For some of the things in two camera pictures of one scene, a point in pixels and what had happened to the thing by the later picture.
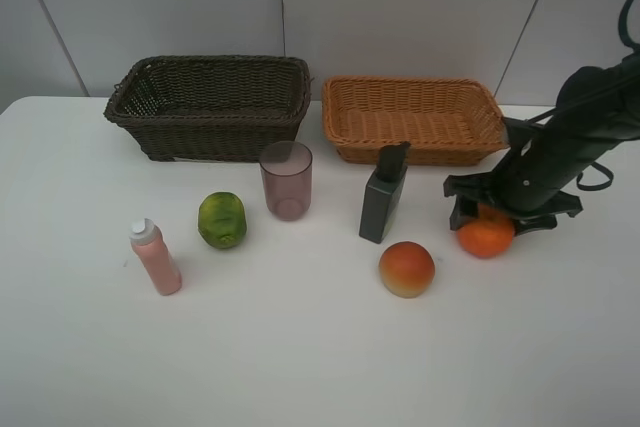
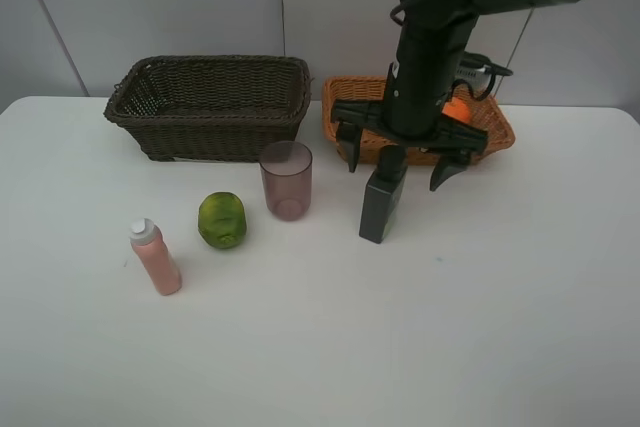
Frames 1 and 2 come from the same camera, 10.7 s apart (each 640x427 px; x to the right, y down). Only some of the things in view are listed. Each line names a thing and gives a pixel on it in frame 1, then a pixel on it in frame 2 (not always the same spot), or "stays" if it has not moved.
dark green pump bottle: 382,191 stays
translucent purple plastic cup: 287,169 stays
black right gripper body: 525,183 -> 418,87
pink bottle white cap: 148,242 stays
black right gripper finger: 524,225 -> 448,166
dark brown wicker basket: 212,108 stays
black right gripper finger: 463,212 -> 350,138
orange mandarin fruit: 487,236 -> 458,108
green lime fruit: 222,220 stays
